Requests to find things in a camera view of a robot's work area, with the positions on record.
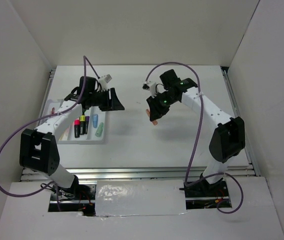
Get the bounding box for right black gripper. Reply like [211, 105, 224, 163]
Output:
[147, 91, 178, 121]

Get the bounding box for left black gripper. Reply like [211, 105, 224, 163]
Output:
[89, 87, 125, 112]

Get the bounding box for orange translucent highlighter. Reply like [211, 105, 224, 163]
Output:
[145, 108, 159, 126]

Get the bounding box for purple cap black highlighter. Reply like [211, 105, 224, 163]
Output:
[85, 116, 90, 134]

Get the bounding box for small mint green highlighter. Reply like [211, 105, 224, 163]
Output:
[95, 122, 104, 138]

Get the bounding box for yellow cap black highlighter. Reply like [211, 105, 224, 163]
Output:
[79, 115, 86, 135]

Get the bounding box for pink cap black highlighter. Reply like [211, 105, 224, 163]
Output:
[74, 119, 81, 138]

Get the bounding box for pink pastel highlighter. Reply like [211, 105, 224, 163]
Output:
[59, 125, 72, 141]

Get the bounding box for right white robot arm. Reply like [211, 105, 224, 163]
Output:
[142, 69, 245, 196]

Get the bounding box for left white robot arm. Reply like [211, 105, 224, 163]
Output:
[20, 74, 125, 200]

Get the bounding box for white compartment tray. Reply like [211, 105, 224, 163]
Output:
[37, 106, 106, 145]

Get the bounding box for white foil cover sheet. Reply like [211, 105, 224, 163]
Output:
[95, 179, 187, 217]

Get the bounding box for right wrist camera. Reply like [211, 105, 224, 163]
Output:
[142, 80, 157, 98]

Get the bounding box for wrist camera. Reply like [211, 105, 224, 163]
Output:
[98, 74, 112, 92]
[142, 80, 157, 98]

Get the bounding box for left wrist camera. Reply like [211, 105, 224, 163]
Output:
[98, 74, 112, 92]

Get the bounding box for aluminium frame rail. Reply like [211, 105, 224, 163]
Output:
[19, 65, 262, 208]

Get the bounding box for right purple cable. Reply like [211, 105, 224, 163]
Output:
[144, 61, 243, 215]

